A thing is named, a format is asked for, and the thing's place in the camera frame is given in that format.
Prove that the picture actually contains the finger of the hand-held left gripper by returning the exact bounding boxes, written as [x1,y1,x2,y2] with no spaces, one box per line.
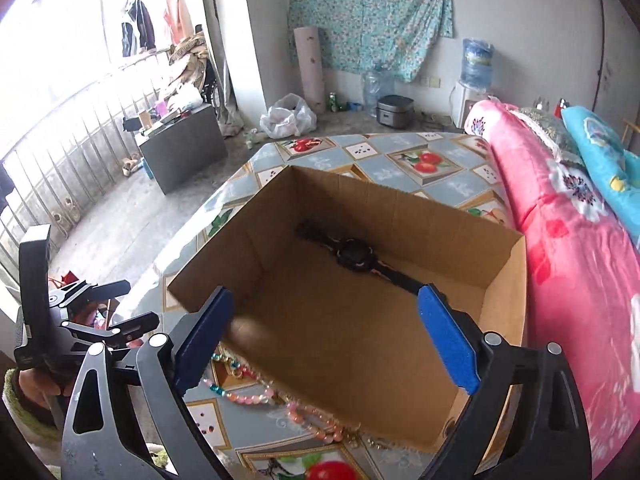
[48,280,132,317]
[60,311,161,356]

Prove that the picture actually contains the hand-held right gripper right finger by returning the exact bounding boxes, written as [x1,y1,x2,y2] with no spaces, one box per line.
[419,284,594,480]

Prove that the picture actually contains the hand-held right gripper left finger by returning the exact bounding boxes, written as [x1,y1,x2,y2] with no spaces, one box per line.
[60,286,236,480]

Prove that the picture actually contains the multicolour bead bracelet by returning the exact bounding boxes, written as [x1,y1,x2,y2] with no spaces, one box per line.
[202,352,348,443]

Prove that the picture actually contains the brown cardboard box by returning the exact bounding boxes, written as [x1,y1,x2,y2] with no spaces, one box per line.
[167,165,528,453]

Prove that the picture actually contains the small gold trinket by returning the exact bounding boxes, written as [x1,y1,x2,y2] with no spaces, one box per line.
[352,432,393,453]

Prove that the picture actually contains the person's left forearm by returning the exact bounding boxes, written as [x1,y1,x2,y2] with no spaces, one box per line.
[0,367,63,461]

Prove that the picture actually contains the person's left hand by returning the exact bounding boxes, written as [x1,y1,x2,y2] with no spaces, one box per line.
[19,369,72,411]

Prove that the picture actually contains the small open cardboard box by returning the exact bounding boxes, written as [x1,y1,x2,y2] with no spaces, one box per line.
[50,271,123,333]

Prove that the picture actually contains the black wristwatch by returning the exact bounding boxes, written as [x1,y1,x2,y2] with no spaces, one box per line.
[295,222,426,297]

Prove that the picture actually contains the pink floral blanket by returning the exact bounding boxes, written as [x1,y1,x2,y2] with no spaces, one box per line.
[462,99,640,480]

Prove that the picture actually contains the grey cabinet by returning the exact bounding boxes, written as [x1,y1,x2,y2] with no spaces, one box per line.
[135,102,228,193]

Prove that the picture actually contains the metal balcony railing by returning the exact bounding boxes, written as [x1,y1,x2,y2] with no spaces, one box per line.
[0,47,173,261]

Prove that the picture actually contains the grey patterned cushion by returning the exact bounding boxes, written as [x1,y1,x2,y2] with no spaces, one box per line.
[515,107,586,166]

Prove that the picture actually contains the white water dispenser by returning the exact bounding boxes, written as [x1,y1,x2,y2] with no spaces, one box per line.
[450,80,488,128]

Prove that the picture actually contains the metal trash bin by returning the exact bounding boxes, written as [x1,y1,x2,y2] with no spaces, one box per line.
[376,95,416,128]

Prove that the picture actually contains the pile of cardboard and cloth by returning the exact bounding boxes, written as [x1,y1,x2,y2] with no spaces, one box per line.
[167,30,211,106]

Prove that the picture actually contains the blue cartoon pillow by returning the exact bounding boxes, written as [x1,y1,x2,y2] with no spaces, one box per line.
[560,105,640,246]

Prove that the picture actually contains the white plastic bag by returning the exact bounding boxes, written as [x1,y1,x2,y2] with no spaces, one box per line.
[259,92,318,138]

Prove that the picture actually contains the empty clear water jug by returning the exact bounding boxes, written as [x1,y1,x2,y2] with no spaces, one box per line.
[362,60,396,118]

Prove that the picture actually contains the dark hanging jacket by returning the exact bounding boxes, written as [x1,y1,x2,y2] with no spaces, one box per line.
[120,0,157,58]

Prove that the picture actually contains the pink hanging garment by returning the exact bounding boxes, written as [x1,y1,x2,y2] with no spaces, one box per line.
[162,0,193,46]

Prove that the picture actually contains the pink rolled mat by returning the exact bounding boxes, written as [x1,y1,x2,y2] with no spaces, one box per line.
[292,26,326,113]

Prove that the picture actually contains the teal floral wall cloth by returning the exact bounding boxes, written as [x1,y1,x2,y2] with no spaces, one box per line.
[287,0,456,83]

